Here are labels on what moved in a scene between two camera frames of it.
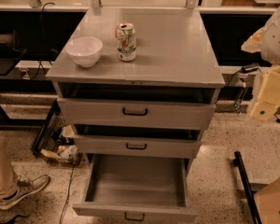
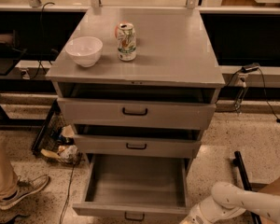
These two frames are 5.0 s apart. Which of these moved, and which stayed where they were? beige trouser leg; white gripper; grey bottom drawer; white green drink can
Moved: white gripper
Stayed: white green drink can; beige trouser leg; grey bottom drawer
